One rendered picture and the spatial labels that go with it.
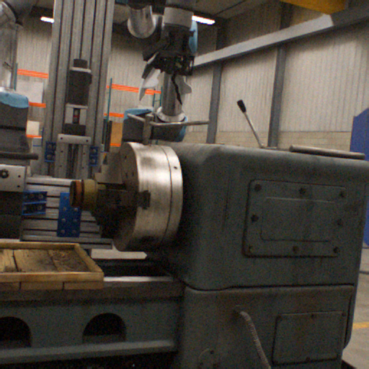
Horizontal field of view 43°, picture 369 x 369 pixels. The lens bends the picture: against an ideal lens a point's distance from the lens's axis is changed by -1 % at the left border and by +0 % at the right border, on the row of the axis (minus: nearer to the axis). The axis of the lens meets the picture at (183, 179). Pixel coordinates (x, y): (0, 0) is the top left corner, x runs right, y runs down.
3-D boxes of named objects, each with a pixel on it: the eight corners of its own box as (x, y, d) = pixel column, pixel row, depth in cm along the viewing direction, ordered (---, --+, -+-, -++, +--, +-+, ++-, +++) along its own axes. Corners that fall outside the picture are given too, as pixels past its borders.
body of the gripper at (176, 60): (169, 75, 119) (178, 26, 116) (149, 70, 125) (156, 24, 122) (192, 78, 124) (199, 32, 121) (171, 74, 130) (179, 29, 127)
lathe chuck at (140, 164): (129, 228, 156) (143, 135, 149) (159, 270, 128) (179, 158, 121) (102, 228, 153) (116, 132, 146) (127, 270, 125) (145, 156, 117)
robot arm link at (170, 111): (151, 128, 206) (159, 9, 169) (185, 132, 207) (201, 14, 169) (148, 145, 198) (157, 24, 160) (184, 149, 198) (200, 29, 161)
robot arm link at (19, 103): (0, 125, 175) (3, 88, 174) (-10, 124, 185) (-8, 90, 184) (32, 128, 182) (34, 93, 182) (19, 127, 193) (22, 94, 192)
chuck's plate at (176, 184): (139, 228, 157) (154, 137, 150) (171, 270, 129) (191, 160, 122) (129, 228, 156) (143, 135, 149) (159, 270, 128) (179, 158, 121)
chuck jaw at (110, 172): (128, 192, 140) (125, 158, 145) (133, 183, 136) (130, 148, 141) (91, 189, 135) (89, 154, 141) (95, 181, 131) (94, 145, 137)
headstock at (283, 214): (279, 251, 189) (290, 156, 187) (367, 286, 146) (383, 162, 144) (138, 250, 166) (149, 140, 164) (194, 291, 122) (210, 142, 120)
